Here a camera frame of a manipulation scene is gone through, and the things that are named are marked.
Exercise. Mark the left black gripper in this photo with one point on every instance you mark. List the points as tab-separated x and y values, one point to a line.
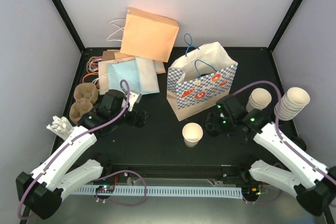
133	122

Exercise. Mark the blue checkered paper bag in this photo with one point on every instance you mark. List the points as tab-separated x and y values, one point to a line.
187	93

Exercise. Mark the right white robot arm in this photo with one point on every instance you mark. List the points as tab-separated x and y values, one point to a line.
311	182

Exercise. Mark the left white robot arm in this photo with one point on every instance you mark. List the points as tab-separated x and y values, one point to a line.
44	189

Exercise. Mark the short stack paper cups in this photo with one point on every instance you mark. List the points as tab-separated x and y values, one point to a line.
259	99

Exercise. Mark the white paper bag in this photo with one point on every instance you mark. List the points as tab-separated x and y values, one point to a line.
147	76

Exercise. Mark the light blue paper bag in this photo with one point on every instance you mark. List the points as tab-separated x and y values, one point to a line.
124	71

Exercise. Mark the tall stack paper cups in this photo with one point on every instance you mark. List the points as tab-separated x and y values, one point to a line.
292	102

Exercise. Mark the brown pulp cup carrier stack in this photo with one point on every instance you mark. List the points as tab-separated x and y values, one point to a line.
85	95

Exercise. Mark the beige kraft paper bag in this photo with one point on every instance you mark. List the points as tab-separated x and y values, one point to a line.
103	72

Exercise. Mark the black cup lids stack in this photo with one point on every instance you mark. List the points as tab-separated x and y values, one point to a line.
300	142

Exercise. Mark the brown flat paper bag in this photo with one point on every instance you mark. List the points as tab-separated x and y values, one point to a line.
111	55

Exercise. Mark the orange paper bag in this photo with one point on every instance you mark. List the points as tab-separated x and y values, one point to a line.
148	35

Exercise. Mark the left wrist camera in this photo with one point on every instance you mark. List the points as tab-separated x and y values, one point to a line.
135	98

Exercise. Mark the light blue cable duct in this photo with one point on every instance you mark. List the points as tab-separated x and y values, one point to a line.
161	191

